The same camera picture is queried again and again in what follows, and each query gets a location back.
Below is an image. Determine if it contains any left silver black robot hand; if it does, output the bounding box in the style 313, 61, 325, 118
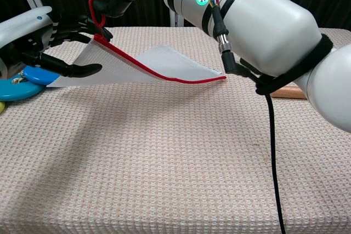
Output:
0, 5, 113, 80

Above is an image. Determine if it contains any white mesh pouch red zipper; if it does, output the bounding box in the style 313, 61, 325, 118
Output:
46, 0, 227, 88

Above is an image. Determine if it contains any blue wooden disc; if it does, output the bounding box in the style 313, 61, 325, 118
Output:
23, 65, 61, 85

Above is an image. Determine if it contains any large teal wooden disc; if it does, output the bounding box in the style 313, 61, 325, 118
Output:
0, 77, 46, 102

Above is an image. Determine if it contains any beige waffle tablecloth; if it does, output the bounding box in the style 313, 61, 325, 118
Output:
0, 27, 351, 234

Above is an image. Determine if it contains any wooden round stick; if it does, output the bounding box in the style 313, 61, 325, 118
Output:
270, 82, 307, 99

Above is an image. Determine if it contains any beige string through discs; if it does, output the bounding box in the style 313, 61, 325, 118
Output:
10, 71, 29, 85

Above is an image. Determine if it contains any black velcro strap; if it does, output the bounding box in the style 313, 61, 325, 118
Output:
254, 33, 334, 96

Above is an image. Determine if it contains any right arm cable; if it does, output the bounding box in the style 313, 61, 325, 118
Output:
200, 0, 287, 234

